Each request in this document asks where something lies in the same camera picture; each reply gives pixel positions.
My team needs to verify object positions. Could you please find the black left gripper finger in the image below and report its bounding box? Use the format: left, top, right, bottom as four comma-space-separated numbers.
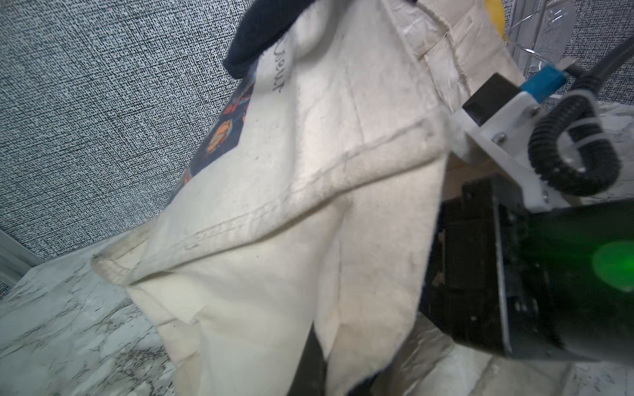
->
287, 325, 328, 396

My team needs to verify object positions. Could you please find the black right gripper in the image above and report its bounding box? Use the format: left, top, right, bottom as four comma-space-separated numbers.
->
419, 175, 633, 364

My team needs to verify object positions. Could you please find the cream canvas tote bag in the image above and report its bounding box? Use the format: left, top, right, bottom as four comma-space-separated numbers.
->
92, 1, 523, 395

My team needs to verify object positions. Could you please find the yellow wine glass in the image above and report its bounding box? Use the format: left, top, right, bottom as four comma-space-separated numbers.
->
485, 0, 509, 41

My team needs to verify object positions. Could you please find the black corrugated cable hose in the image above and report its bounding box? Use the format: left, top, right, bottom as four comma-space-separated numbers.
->
527, 36, 634, 196

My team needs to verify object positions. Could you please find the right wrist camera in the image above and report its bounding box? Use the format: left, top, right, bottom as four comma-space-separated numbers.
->
452, 73, 571, 213

